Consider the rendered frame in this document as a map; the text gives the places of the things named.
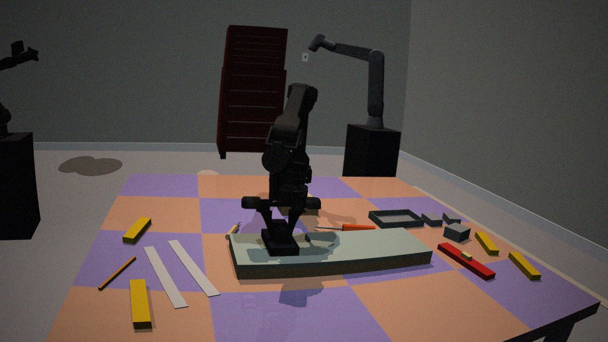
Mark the long red bar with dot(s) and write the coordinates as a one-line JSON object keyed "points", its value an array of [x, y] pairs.
{"points": [[466, 260]]}

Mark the red-handled awl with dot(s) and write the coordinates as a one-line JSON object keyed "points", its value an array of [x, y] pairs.
{"points": [[352, 227]]}

